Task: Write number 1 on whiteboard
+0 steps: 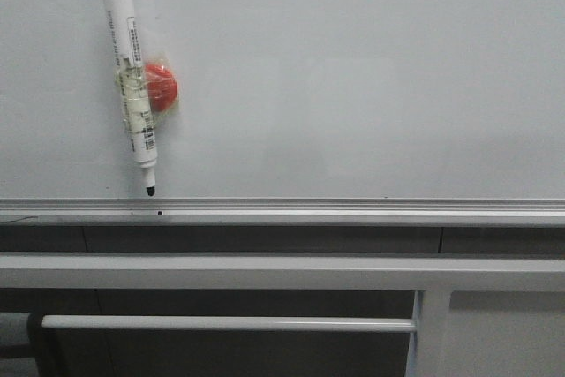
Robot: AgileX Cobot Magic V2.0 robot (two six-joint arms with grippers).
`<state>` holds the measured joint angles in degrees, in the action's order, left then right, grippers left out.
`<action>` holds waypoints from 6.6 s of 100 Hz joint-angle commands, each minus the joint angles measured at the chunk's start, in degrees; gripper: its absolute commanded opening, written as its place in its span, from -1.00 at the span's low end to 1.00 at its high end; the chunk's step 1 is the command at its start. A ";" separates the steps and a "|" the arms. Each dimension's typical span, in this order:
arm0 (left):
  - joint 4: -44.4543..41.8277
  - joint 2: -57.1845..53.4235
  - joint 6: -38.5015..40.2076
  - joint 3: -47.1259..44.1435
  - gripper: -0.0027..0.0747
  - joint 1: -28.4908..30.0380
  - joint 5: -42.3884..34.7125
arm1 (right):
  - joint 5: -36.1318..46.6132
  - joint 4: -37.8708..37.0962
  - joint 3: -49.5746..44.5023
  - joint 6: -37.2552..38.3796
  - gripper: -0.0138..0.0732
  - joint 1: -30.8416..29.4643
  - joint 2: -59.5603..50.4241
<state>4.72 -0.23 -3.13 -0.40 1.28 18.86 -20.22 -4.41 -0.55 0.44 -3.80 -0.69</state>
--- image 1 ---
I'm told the white whiteboard marker pen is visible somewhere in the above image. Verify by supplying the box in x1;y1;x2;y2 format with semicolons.
102;0;158;197

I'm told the aluminium whiteboard tray rail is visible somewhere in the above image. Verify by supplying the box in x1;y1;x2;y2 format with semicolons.
1;198;564;227

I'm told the white metal stand frame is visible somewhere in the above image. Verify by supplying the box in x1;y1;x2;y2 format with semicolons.
1;253;564;376

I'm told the white whiteboard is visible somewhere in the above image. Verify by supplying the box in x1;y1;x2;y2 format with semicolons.
1;0;564;199

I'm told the red round magnet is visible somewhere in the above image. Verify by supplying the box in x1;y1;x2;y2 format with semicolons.
145;64;178;113

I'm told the white horizontal round bar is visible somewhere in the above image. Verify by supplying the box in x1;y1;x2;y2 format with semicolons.
41;315;417;333

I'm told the black chair edge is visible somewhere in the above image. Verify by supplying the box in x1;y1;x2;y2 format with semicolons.
26;313;69;377

